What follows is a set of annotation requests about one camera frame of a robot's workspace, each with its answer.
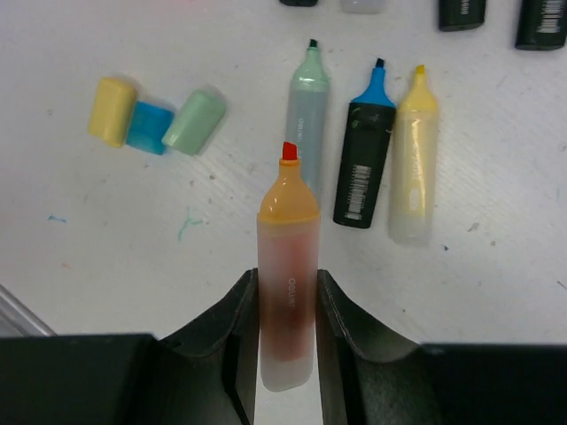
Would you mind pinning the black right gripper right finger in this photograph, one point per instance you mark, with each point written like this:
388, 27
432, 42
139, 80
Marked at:
366, 373

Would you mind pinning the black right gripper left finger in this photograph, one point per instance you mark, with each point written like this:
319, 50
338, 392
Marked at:
215, 360

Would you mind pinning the orange pastel highlighter pen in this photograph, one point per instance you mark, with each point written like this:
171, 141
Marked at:
288, 225

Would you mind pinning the blue highlighter pen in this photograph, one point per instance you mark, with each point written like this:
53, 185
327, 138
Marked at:
369, 125

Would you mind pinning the yellow pastel highlighter pen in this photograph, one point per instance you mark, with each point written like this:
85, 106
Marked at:
414, 160

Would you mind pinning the blue highlighter cap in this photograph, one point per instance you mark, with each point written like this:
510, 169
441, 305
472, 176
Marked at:
148, 125

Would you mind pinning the mint green highlighter cap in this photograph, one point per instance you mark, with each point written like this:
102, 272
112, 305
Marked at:
195, 121

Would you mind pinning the mint green highlighter pen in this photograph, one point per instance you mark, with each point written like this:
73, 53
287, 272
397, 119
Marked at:
306, 115

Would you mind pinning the yellow highlighter cap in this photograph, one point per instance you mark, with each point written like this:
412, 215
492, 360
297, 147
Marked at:
111, 112

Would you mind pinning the purple black highlighter pen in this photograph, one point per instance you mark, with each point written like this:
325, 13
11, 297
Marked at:
460, 15

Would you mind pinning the black pink highlighter pen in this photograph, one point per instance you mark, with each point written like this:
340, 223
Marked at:
299, 3

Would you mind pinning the orange black highlighter pen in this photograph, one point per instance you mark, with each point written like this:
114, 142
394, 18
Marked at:
541, 25

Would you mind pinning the aluminium front rail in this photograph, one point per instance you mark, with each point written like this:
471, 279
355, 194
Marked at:
17, 320

